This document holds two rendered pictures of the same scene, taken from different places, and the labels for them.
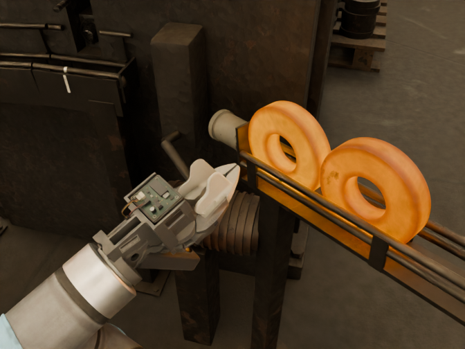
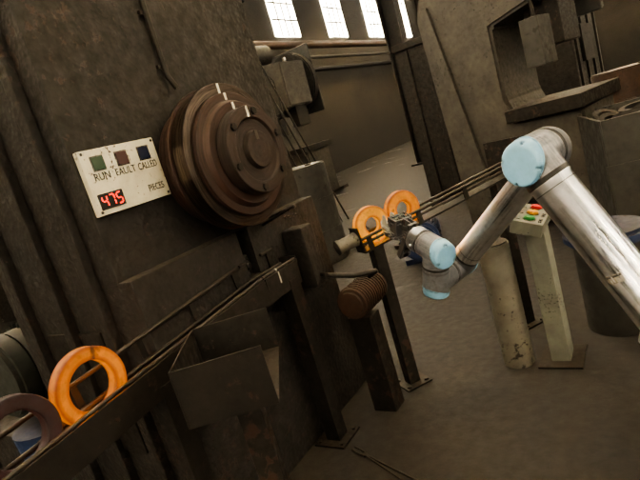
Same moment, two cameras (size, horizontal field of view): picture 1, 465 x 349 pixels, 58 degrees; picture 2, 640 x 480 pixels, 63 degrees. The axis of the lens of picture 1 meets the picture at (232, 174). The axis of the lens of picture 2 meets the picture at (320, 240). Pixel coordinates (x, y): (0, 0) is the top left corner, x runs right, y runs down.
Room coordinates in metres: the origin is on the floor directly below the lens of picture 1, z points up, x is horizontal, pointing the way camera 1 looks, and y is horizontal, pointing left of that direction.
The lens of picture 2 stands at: (0.01, 1.90, 1.10)
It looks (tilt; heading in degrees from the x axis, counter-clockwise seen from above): 11 degrees down; 291
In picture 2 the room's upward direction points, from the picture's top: 17 degrees counter-clockwise
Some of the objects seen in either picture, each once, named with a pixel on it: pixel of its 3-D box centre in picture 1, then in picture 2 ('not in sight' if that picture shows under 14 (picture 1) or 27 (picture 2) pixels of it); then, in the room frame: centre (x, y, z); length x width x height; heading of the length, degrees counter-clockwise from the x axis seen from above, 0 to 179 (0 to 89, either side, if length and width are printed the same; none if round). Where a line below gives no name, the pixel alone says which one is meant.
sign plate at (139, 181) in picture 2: not in sight; (126, 175); (1.00, 0.64, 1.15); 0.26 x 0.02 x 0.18; 76
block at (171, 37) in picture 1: (183, 87); (304, 256); (0.77, 0.10, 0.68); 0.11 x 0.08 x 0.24; 166
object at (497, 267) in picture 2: not in sight; (506, 303); (0.10, -0.15, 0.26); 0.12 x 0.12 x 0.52
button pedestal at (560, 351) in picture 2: not in sight; (548, 285); (-0.07, -0.14, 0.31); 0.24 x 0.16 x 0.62; 76
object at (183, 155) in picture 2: not in sight; (231, 156); (0.81, 0.33, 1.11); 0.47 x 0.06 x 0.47; 76
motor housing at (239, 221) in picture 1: (213, 274); (376, 340); (0.60, 0.05, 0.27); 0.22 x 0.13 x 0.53; 76
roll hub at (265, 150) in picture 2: not in sight; (254, 150); (0.72, 0.36, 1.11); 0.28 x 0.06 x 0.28; 76
